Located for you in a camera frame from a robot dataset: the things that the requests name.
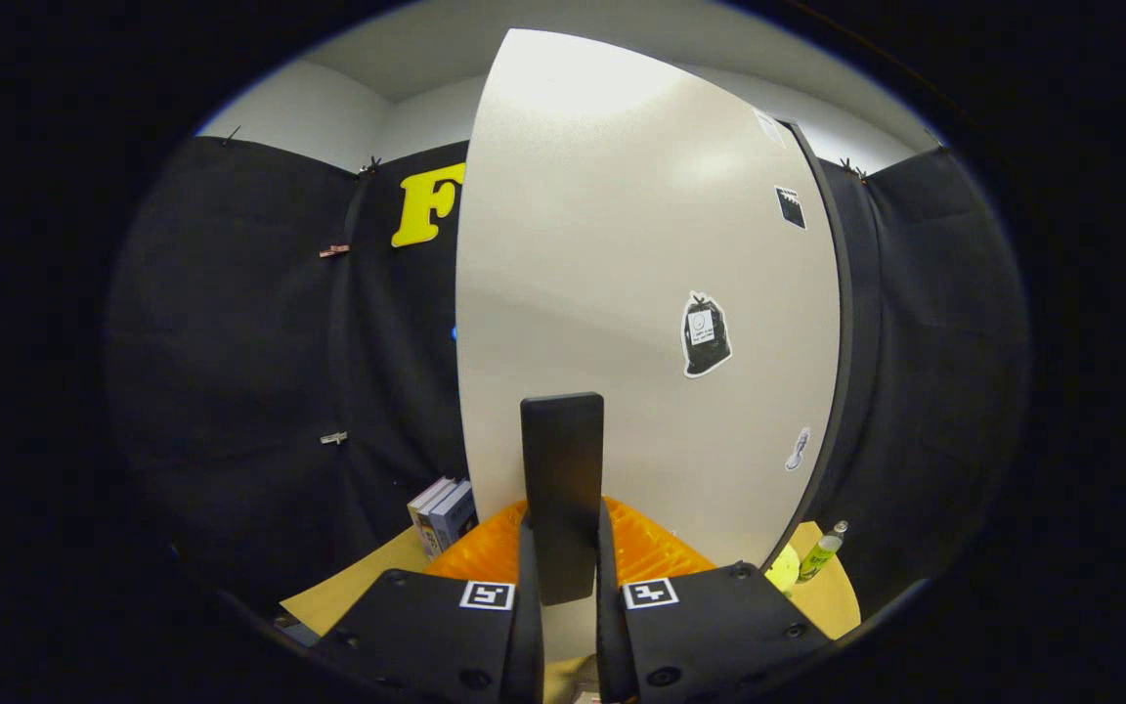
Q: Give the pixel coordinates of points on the green bottle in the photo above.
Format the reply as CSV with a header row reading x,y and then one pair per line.
x,y
817,557

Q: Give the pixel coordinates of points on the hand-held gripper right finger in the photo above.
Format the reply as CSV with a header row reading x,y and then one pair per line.
x,y
609,645

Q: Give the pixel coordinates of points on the pink clip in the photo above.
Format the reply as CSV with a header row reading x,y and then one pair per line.
x,y
334,251

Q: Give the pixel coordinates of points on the black backdrop cloth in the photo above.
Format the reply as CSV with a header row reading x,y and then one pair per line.
x,y
231,342

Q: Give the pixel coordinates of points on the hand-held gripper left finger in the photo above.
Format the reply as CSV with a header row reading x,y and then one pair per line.
x,y
527,636

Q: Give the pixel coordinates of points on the beige shoe cabinet door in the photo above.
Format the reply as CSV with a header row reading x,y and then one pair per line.
x,y
602,244

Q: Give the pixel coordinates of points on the silver clip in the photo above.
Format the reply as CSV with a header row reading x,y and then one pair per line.
x,y
333,438

